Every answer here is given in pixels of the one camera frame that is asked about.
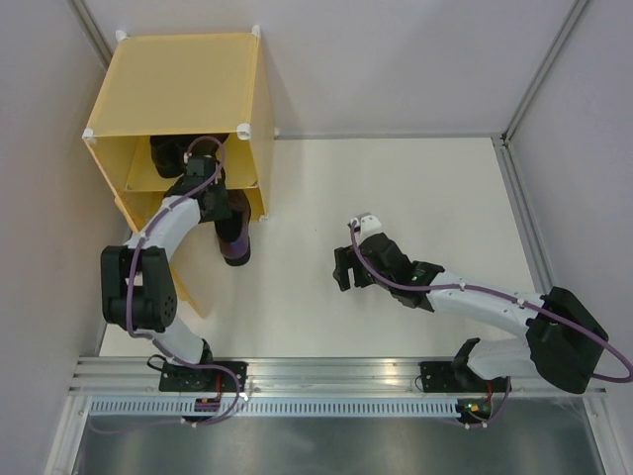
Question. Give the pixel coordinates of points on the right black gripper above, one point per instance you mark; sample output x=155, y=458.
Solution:
x=345, y=258

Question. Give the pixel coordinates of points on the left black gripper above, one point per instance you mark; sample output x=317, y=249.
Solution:
x=223, y=209

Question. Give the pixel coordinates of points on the black leather shoe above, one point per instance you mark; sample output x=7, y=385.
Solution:
x=167, y=155

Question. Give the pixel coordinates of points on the purple loafer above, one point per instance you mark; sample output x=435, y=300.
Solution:
x=233, y=232

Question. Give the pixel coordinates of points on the black pointed loafer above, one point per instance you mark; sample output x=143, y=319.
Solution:
x=207, y=145

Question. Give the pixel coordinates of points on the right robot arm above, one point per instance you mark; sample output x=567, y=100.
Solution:
x=552, y=336

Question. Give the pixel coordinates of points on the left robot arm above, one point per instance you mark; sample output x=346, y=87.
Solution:
x=137, y=286

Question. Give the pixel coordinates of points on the yellow shoe cabinet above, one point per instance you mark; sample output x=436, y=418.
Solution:
x=182, y=85

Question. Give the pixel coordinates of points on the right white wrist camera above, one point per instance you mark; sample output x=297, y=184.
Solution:
x=364, y=226

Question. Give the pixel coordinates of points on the left aluminium frame post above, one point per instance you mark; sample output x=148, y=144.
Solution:
x=90, y=28

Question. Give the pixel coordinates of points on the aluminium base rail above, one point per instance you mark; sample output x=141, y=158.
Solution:
x=266, y=377

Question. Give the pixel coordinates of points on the white slotted cable duct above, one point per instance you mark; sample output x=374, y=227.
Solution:
x=278, y=407

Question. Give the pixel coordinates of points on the right aluminium frame profile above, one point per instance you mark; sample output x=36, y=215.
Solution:
x=566, y=156

